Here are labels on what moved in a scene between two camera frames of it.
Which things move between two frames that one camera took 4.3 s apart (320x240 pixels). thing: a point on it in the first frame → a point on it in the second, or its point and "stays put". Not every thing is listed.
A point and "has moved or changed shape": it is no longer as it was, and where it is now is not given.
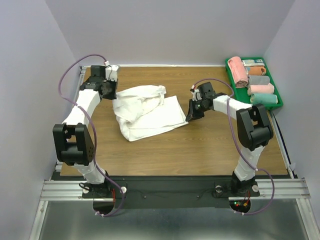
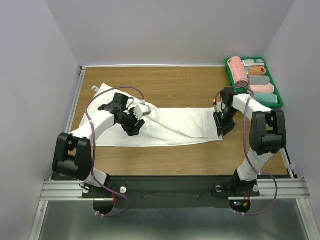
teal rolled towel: (264, 98) stays put
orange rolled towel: (256, 70) stays put
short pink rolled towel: (261, 89) stays put
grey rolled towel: (258, 80) stays put
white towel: (143, 110) has moved or changed shape
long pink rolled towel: (239, 73) stays put
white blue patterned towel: (253, 62) stays put
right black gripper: (196, 115) → (227, 127)
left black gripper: (112, 95) → (135, 131)
